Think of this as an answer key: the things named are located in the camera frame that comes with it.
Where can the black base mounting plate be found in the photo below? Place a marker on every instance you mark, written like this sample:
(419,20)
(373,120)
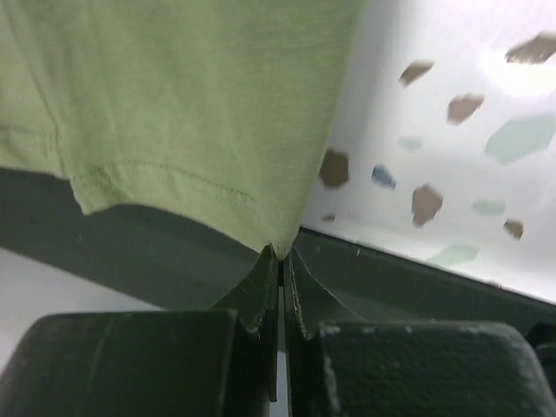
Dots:
(178,264)

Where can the olive green tank top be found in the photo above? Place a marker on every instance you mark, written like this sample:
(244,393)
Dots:
(218,111)

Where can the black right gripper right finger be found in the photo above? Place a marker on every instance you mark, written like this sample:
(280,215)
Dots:
(342,365)

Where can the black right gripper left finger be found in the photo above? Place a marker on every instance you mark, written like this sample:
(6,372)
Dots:
(218,362)

